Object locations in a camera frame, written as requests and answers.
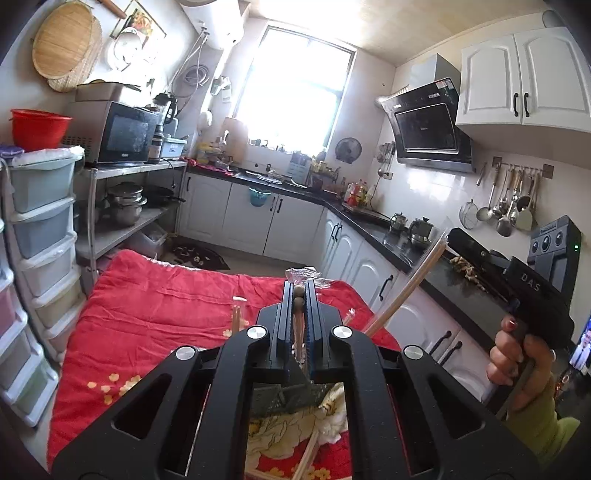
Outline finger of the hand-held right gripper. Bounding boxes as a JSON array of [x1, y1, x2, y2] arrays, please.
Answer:
[[448, 227, 513, 282]]

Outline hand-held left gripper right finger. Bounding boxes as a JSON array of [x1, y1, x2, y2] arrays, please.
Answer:
[[302, 279, 539, 480]]

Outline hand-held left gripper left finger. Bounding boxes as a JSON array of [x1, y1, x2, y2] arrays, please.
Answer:
[[51, 281, 301, 480]]

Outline wooden chopstick pair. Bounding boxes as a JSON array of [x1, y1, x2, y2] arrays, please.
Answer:
[[364, 232, 450, 337], [285, 267, 323, 374]]

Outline bunch of chopsticks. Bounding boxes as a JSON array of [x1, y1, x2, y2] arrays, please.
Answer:
[[231, 298, 357, 480]]

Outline green perforated utensil basket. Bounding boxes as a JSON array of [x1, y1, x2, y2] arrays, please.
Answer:
[[252, 369, 345, 416]]

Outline row of hanging kitchen utensils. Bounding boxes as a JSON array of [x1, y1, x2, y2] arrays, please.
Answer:
[[459, 159, 552, 238]]

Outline person's right hand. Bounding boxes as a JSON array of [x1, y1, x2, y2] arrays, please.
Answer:
[[487, 318, 557, 386]]

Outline pile of dried roots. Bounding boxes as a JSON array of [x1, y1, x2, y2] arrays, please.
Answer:
[[450, 254, 488, 289]]

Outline lit screen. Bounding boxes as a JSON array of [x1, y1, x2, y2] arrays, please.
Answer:
[[570, 314, 591, 370]]

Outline steel teapot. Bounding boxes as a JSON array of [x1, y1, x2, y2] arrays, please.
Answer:
[[409, 217, 435, 245]]

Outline black kitchen countertop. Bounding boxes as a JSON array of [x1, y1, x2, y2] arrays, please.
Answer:
[[185, 164, 509, 352]]

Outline white base cabinets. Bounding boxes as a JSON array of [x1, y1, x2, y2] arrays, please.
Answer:
[[178, 171, 504, 402]]

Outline dark floral floor mat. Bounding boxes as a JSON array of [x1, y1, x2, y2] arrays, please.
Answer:
[[164, 242, 230, 271]]

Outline black range hood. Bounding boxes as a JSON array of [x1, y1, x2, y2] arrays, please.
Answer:
[[375, 54, 476, 174]]

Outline red floral blanket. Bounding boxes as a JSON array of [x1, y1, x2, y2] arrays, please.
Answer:
[[46, 249, 402, 480]]

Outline group of condiment bottles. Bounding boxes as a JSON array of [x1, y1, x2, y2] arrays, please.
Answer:
[[344, 180, 375, 208]]

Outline clear plastic box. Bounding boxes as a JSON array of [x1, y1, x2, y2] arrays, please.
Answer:
[[127, 228, 168, 257]]

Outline small round black fan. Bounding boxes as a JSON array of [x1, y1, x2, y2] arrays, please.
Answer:
[[335, 137, 362, 163]]

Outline black wok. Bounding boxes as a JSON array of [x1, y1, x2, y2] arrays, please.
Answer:
[[143, 185, 185, 206]]

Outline metal shelf rack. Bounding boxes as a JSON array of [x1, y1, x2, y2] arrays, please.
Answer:
[[74, 159, 189, 282]]

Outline pale cutting board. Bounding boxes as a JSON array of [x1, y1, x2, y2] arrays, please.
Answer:
[[223, 117, 249, 160]]

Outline stacked steel pots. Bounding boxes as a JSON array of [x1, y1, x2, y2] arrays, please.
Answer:
[[105, 182, 148, 227]]

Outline grey storage container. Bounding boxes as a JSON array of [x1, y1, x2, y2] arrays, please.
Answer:
[[159, 136, 189, 160]]

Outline dark bottle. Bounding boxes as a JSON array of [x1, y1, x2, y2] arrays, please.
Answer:
[[148, 124, 163, 164]]

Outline kitchen window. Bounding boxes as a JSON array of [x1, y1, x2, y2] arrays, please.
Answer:
[[233, 25, 356, 155]]

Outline black blender jug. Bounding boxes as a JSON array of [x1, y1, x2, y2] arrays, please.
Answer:
[[154, 92, 180, 125]]

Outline silver microwave oven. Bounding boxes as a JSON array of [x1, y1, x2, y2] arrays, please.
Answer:
[[62, 100, 162, 167]]

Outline blue grey drawer tower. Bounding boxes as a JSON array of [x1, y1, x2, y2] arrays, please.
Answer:
[[7, 147, 88, 363]]

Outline pastel multicolour drawer tower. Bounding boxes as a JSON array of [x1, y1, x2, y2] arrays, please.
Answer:
[[0, 217, 61, 428]]

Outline grey plastic tray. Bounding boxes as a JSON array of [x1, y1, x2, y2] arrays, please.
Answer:
[[75, 82, 139, 103]]

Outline white water heater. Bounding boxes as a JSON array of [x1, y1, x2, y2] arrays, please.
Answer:
[[180, 0, 245, 51]]

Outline red plastic basin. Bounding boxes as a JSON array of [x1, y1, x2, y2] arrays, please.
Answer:
[[10, 109, 73, 151]]

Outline white round hanging lid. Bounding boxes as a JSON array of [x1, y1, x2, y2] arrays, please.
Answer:
[[105, 26, 144, 72]]

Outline woven straw tray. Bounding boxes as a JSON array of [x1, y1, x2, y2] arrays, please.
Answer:
[[46, 28, 103, 93]]

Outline wooden rolling pin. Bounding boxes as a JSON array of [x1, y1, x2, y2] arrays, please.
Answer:
[[95, 0, 127, 20]]

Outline white wall cabinet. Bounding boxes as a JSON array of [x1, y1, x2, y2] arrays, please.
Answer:
[[455, 28, 591, 139]]

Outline white wall hair dryer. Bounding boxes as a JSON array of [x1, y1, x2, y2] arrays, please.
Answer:
[[211, 76, 234, 103]]

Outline coiled grey hose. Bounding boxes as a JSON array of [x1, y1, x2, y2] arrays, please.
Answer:
[[178, 65, 211, 97]]

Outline wall picture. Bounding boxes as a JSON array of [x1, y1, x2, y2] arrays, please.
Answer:
[[122, 0, 167, 40]]

